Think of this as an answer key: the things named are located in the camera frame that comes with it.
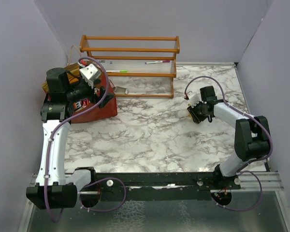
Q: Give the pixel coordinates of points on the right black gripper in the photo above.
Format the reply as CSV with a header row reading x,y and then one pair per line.
x,y
196,118

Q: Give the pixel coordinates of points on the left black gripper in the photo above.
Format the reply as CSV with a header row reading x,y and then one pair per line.
x,y
108,97

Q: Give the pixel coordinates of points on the gold kettle chips bag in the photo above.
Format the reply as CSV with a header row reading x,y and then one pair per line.
x,y
73,71

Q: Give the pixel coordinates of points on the small red snack bag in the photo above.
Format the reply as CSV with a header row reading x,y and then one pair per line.
x,y
79,105

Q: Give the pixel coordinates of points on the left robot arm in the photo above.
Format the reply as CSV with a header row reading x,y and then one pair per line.
x,y
52,189

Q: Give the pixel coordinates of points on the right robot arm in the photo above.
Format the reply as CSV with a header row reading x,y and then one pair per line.
x,y
252,137

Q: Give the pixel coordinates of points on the red paper bag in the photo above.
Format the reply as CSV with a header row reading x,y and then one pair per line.
x,y
57,107

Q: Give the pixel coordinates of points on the small packet behind gripper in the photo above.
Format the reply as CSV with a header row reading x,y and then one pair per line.
x,y
120,90

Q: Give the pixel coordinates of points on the green marker pen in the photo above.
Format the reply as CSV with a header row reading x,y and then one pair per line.
x,y
115,71

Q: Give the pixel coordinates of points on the wooden shelf rack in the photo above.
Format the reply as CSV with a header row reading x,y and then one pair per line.
x,y
130,53

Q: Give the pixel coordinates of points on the purple marker pen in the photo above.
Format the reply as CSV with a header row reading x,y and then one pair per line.
x,y
158,61

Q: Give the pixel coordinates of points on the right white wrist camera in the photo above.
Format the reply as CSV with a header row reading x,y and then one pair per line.
x,y
193,99

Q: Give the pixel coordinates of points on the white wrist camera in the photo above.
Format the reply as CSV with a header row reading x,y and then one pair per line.
x,y
90,74
193,99

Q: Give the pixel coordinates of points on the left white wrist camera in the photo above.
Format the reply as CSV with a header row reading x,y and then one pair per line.
x,y
90,74

